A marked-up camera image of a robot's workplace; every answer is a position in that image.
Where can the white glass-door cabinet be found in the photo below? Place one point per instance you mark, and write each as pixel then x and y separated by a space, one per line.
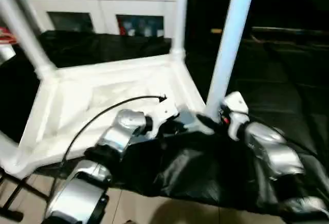
pixel 77 0

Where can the black plastic table mat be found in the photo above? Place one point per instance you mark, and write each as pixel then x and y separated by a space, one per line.
pixel 277 90

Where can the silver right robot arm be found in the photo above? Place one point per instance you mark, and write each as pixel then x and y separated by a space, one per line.
pixel 277 152

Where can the white plastic table top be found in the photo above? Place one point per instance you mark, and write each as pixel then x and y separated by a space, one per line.
pixel 87 90

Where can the black metal stand leg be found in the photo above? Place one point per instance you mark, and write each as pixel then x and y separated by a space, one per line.
pixel 20 196

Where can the small tan tag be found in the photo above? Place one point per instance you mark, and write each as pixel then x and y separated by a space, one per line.
pixel 216 30

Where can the white plastic table leg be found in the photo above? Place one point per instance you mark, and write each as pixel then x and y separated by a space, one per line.
pixel 180 13
pixel 23 29
pixel 231 39

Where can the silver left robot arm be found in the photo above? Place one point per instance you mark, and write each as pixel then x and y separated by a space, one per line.
pixel 113 142

